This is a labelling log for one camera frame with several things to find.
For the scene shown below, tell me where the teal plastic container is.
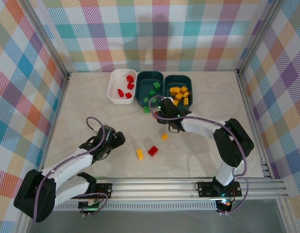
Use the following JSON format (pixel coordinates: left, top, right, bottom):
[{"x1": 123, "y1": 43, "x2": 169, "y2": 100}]
[
  {"x1": 164, "y1": 75, "x2": 194, "y2": 108},
  {"x1": 135, "y1": 70, "x2": 165, "y2": 108}
]

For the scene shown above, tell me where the white plastic container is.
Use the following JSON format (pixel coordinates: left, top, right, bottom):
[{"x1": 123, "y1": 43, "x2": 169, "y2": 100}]
[{"x1": 106, "y1": 68, "x2": 137, "y2": 105}]

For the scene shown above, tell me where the plaid fabric backdrop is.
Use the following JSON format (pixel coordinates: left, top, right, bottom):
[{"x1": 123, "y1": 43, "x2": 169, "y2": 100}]
[
  {"x1": 0, "y1": 0, "x2": 68, "y2": 233},
  {"x1": 31, "y1": 0, "x2": 277, "y2": 73},
  {"x1": 241, "y1": 0, "x2": 300, "y2": 233}
]

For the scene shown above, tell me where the purple cable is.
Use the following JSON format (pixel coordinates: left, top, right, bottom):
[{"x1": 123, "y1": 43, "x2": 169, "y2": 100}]
[
  {"x1": 149, "y1": 95, "x2": 250, "y2": 215},
  {"x1": 33, "y1": 116, "x2": 109, "y2": 223}
]

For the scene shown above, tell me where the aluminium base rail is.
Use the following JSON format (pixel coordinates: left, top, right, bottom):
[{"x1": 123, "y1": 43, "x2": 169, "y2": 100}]
[{"x1": 52, "y1": 178, "x2": 286, "y2": 212}]

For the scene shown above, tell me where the aluminium frame post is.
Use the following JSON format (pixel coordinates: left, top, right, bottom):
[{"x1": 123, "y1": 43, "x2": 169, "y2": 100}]
[
  {"x1": 20, "y1": 0, "x2": 72, "y2": 81},
  {"x1": 236, "y1": 0, "x2": 285, "y2": 76}
]

